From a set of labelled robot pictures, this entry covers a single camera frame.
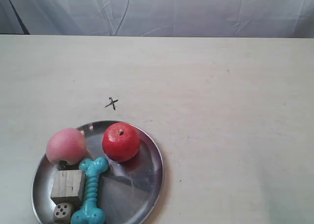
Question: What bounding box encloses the round silver metal plate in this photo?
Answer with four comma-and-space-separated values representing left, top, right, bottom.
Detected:
31, 121, 164, 224

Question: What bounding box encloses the red apple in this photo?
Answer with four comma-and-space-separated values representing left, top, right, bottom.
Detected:
102, 122, 140, 163

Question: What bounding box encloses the pink peach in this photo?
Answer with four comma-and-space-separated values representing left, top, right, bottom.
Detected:
46, 128, 86, 165

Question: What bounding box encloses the white backdrop cloth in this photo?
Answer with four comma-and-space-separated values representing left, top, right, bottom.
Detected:
0, 0, 314, 38

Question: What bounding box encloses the grey wooden block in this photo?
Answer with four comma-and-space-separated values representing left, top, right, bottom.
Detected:
51, 169, 85, 207

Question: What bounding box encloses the teal rubber bone toy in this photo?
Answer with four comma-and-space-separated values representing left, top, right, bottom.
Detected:
71, 157, 109, 224

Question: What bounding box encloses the small wooden die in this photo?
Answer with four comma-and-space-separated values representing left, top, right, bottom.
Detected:
53, 202, 75, 224

